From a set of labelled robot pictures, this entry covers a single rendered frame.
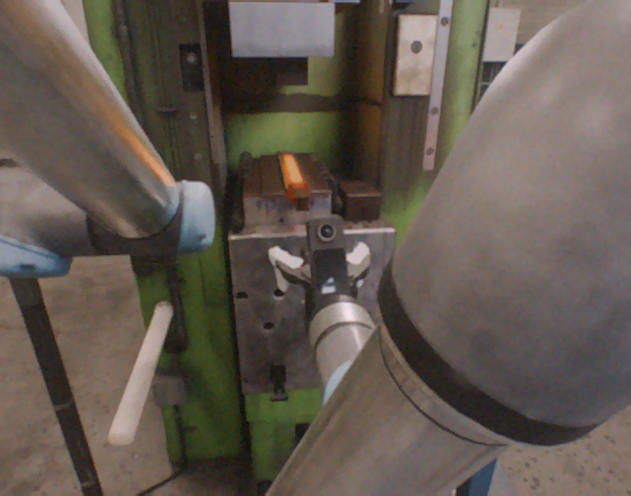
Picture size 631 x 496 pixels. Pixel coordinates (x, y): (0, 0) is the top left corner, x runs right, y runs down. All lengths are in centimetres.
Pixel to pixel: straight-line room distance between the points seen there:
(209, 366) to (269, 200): 62
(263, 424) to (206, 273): 45
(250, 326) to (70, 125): 83
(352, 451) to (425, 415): 5
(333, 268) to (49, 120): 36
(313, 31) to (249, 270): 51
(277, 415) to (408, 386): 107
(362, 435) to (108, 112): 22
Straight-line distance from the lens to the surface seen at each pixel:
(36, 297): 106
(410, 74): 110
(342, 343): 43
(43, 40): 24
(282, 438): 138
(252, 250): 94
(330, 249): 52
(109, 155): 30
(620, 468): 192
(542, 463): 180
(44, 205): 48
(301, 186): 93
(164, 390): 138
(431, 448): 19
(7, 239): 48
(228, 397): 146
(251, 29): 92
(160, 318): 120
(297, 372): 114
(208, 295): 124
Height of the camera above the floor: 127
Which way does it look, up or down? 25 degrees down
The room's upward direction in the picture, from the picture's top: straight up
